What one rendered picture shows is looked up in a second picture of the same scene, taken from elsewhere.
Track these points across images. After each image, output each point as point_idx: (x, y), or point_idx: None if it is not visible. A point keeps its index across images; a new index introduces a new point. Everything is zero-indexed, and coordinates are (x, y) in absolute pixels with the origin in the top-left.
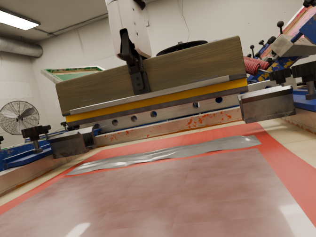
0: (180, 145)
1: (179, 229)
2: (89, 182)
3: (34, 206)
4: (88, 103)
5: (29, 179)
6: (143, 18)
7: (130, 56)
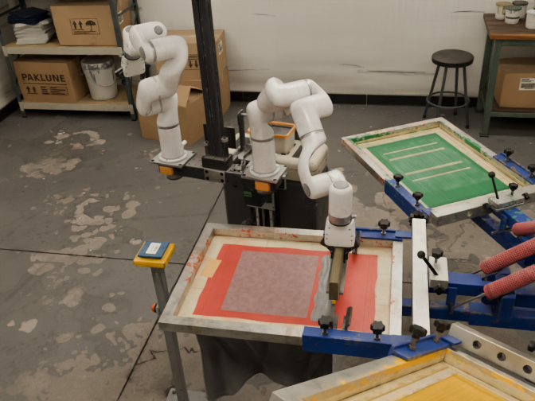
0: (342, 295)
1: (257, 295)
2: (303, 269)
3: (288, 260)
4: None
5: None
6: (345, 229)
7: (321, 244)
